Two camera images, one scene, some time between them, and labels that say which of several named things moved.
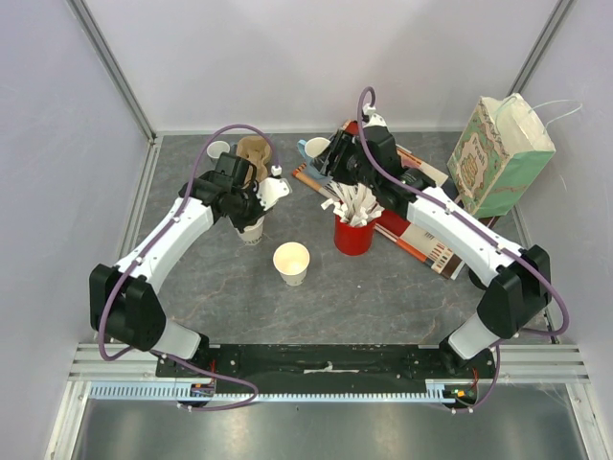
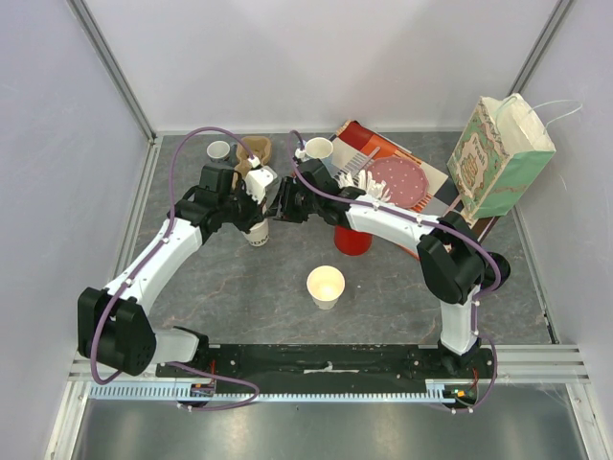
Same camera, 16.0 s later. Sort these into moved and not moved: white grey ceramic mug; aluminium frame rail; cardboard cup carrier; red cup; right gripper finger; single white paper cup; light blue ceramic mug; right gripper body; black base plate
Moved: single white paper cup; right gripper finger; right gripper body
Not moved: red cup; aluminium frame rail; light blue ceramic mug; cardboard cup carrier; white grey ceramic mug; black base plate
